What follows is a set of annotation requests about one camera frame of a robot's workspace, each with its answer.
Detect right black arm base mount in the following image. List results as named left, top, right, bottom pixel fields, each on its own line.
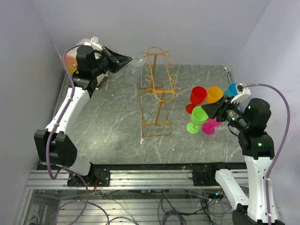
left=187, top=162, right=228, bottom=187

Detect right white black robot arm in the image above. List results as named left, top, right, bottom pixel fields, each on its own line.
left=202, top=97, right=283, bottom=225

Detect tangled cables under frame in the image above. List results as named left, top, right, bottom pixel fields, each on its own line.
left=52, top=173, right=258, bottom=225

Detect gold wire wine glass rack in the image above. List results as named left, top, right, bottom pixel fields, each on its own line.
left=139, top=46, right=181, bottom=137

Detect aluminium rail frame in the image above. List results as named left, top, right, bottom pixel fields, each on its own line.
left=23, top=167, right=282, bottom=225

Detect purple cable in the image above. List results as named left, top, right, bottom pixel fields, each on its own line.
left=245, top=83, right=291, bottom=225
left=45, top=44, right=85, bottom=180

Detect green plastic wine glass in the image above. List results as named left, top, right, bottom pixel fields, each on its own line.
left=186, top=106, right=208, bottom=134

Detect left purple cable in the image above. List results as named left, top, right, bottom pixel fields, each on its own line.
left=45, top=44, right=85, bottom=180

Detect white semicircular drawer cabinet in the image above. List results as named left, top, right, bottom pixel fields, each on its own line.
left=65, top=38, right=109, bottom=91

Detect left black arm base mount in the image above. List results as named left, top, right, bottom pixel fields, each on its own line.
left=91, top=167, right=111, bottom=187

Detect blue plastic wine glass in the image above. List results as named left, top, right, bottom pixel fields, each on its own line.
left=224, top=83, right=238, bottom=98

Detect pink plastic wine glass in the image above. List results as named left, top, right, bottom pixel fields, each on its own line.
left=202, top=118, right=222, bottom=135

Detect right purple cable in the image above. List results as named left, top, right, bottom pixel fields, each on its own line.
left=245, top=83, right=291, bottom=225

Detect clear wine glass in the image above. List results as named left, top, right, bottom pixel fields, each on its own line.
left=130, top=56, right=145, bottom=68

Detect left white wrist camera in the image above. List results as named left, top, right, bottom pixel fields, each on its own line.
left=84, top=36, right=102, bottom=50

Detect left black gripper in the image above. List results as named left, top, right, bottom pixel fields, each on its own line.
left=92, top=46, right=133, bottom=77

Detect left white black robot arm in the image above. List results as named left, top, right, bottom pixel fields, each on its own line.
left=34, top=44, right=132, bottom=186

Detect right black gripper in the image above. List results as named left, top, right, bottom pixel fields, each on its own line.
left=202, top=95, right=250, bottom=131

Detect red plastic wine glass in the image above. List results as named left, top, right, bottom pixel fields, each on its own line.
left=186, top=86, right=207, bottom=114

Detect orange plastic wine glass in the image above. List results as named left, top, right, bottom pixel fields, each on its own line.
left=205, top=86, right=223, bottom=104

